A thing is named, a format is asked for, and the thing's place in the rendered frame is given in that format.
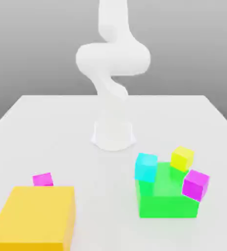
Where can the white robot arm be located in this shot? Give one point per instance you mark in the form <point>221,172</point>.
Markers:
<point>113,58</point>

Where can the small cyan cube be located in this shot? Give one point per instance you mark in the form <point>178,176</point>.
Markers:
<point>145,167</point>

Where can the small yellow cube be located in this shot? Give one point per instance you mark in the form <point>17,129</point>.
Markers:
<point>181,158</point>

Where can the small magenta cube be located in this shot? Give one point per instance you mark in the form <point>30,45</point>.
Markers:
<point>194,185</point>
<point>42,179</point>

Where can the large green box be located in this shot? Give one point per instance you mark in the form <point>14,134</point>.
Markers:
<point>166,205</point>

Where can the large orange box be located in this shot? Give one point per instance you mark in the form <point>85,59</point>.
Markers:
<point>34,215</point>

